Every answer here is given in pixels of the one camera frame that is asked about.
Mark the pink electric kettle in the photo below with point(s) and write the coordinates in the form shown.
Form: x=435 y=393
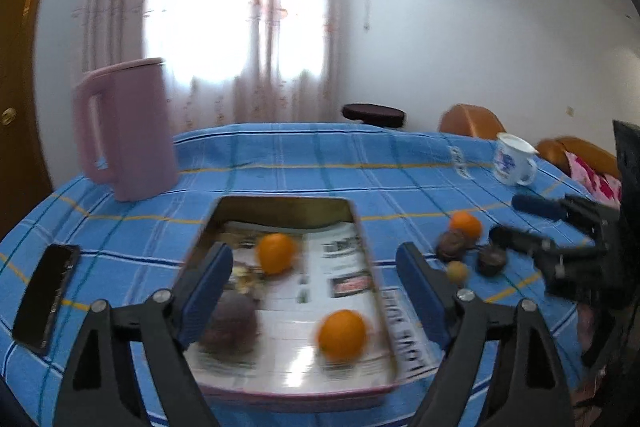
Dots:
x=140 y=132

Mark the brass door knob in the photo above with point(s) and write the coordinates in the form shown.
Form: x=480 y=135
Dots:
x=7 y=115

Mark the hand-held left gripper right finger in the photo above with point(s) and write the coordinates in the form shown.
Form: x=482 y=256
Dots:
x=422 y=294

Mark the dark round stool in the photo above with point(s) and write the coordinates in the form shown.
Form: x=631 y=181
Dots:
x=372 y=114

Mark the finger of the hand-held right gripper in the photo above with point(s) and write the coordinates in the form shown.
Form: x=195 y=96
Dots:
x=520 y=239
x=540 y=207

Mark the black smartphone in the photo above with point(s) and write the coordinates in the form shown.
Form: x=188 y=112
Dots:
x=45 y=297

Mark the white mug with blue print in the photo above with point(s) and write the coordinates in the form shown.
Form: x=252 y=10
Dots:
x=512 y=159

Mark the orange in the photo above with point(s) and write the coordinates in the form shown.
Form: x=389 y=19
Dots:
x=276 y=253
x=466 y=226
x=344 y=336

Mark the rectangular metal tin tray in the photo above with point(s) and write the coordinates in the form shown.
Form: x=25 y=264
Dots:
x=415 y=347

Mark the small tan round fruit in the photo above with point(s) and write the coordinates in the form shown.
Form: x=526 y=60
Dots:
x=457 y=272

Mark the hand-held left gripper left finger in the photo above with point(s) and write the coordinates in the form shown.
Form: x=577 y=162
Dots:
x=207 y=292

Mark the sheer floral curtain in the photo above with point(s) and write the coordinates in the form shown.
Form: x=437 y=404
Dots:
x=120 y=7

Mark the blue plaid tablecloth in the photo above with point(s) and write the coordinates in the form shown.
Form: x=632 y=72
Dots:
x=300 y=157

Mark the dark purple round fruit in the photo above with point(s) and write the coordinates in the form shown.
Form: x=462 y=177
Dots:
x=232 y=324
x=492 y=261
x=450 y=246

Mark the orange chair back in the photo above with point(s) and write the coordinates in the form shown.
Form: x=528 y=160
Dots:
x=585 y=152
x=472 y=121

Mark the brown wooden door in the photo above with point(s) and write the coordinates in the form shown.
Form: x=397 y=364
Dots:
x=20 y=57

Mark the pink floral cloth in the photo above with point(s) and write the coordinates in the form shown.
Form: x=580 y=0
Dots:
x=597 y=184

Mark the newspaper tray lining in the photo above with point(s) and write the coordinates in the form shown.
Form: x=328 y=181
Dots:
x=300 y=322

